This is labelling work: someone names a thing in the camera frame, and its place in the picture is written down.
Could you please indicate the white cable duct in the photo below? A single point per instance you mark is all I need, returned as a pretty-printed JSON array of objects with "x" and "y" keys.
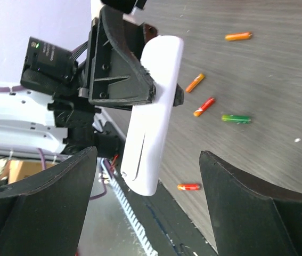
[{"x": 134, "y": 222}]

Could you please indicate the orange battery near tray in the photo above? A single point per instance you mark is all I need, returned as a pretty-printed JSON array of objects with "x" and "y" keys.
[{"x": 239, "y": 36}]

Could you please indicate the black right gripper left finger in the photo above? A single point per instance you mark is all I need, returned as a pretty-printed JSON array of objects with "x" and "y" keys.
[{"x": 44, "y": 214}]

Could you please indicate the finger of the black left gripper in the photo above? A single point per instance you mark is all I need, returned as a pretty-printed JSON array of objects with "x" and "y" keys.
[{"x": 179, "y": 96}]

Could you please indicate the white air conditioner remote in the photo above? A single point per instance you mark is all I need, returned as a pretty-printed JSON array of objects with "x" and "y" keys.
[{"x": 148, "y": 124}]

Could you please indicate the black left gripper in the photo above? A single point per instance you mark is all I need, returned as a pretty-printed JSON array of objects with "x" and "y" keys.
[{"x": 105, "y": 70}]

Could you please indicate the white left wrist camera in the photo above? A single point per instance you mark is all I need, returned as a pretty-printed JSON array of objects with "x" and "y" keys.
[{"x": 125, "y": 6}]

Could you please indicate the red orange battery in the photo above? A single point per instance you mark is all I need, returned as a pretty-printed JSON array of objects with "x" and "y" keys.
[{"x": 204, "y": 107}]

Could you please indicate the orange battery upper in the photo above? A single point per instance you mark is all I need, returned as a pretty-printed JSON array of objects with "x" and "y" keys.
[{"x": 195, "y": 82}]

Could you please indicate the orange battery left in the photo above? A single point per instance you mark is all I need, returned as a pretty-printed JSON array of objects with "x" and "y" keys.
[{"x": 188, "y": 187}]

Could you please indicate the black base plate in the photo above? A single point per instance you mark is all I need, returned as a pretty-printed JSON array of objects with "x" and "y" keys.
[{"x": 183, "y": 214}]

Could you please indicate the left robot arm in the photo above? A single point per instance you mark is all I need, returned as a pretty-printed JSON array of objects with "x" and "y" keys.
[{"x": 32, "y": 122}]

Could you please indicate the green battery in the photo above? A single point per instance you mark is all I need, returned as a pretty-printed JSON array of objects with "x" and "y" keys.
[{"x": 236, "y": 119}]

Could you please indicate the cardboard box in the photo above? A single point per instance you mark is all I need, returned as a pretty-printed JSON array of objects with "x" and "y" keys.
[{"x": 16, "y": 170}]

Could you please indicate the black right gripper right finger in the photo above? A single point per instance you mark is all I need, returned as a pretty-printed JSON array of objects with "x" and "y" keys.
[{"x": 250, "y": 216}]

